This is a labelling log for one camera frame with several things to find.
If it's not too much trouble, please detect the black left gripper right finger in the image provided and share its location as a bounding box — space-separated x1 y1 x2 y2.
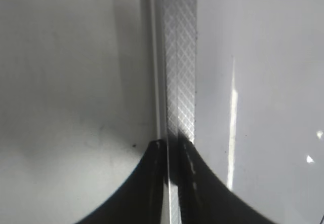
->
178 135 273 223

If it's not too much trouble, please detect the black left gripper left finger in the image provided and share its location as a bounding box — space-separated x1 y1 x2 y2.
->
79 140 167 224

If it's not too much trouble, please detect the white board with aluminium frame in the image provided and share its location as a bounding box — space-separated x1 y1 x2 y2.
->
149 0 323 223

